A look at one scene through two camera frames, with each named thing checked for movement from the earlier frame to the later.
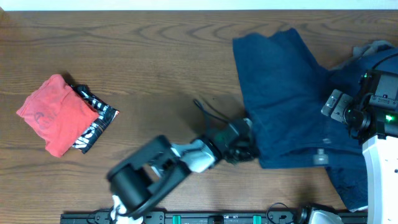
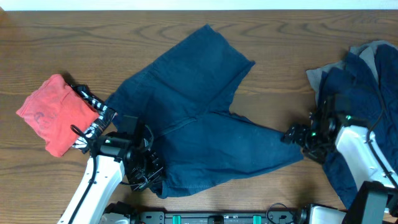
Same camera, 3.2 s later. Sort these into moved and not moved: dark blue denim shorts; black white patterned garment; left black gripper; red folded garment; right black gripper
Moved: dark blue denim shorts; right black gripper; left black gripper
Not moved: red folded garment; black white patterned garment
